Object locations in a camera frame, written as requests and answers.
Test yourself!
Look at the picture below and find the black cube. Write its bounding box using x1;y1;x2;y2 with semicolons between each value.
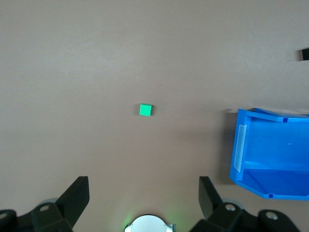
296;48;309;62

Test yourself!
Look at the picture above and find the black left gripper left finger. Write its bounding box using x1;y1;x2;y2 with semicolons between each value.
0;176;90;232

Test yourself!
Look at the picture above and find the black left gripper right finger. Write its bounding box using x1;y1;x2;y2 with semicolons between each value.
190;176;302;232

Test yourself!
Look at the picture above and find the blue plastic storage bin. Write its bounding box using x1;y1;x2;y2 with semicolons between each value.
228;107;309;201

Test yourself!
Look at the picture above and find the green cube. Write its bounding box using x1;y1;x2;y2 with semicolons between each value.
139;103;154;117

